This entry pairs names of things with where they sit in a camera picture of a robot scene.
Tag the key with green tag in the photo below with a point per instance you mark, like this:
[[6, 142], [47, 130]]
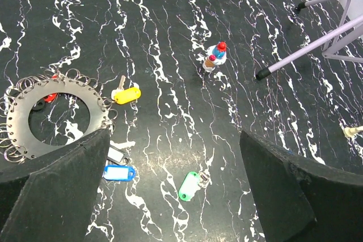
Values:
[[192, 183]]

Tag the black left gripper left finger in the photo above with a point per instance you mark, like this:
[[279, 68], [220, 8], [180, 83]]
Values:
[[51, 198]]

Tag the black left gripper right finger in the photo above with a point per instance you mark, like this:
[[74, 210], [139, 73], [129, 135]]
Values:
[[299, 199]]

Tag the lilac music stand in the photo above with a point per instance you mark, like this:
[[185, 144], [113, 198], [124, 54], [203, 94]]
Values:
[[332, 42]]

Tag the key with red tag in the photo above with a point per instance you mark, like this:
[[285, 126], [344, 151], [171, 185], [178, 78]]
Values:
[[50, 98]]

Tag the small beige peg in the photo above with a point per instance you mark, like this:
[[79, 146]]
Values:
[[350, 132]]

